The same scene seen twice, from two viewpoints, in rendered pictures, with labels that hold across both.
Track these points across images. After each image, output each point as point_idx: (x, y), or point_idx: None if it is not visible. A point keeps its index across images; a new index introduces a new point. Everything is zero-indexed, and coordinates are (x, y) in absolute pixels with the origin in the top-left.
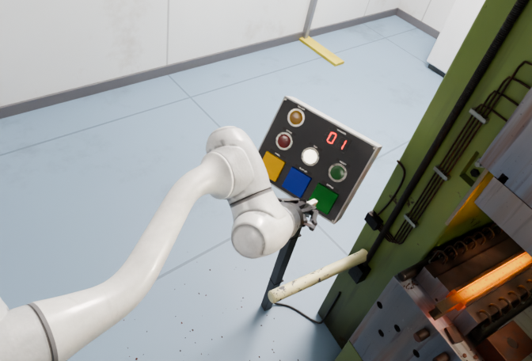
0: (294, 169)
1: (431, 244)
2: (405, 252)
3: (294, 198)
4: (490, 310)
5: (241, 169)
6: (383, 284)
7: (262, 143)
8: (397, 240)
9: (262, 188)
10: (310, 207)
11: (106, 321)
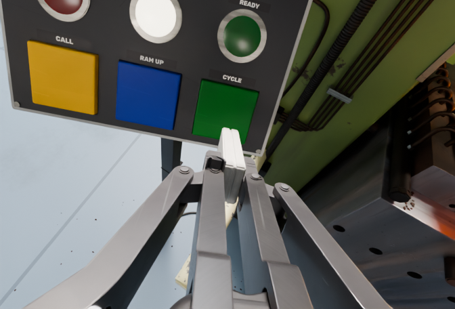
0: (129, 66)
1: (376, 117)
2: (325, 137)
3: (167, 180)
4: None
5: None
6: (290, 175)
7: (4, 22)
8: (311, 125)
9: None
10: (253, 181)
11: None
